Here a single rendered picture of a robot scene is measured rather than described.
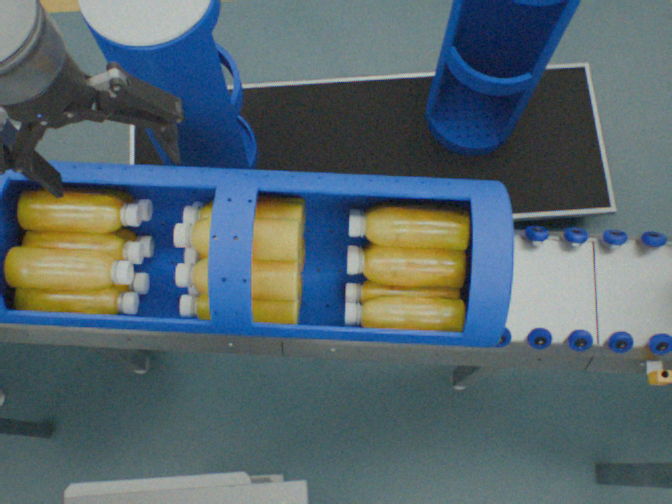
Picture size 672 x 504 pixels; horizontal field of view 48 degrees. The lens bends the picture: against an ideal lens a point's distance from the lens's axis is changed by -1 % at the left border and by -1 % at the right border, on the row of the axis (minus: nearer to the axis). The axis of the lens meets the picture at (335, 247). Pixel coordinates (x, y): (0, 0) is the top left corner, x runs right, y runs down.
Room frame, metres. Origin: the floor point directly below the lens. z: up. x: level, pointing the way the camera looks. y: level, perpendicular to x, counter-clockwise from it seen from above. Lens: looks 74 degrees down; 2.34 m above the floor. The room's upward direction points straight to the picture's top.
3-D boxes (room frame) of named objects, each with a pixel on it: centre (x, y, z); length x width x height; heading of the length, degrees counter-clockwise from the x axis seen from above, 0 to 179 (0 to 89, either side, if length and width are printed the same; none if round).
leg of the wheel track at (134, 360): (0.31, 0.60, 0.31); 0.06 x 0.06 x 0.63; 87
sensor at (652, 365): (0.19, -0.61, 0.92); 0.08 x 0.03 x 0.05; 177
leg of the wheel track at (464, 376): (0.26, -0.38, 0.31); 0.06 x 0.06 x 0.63; 87
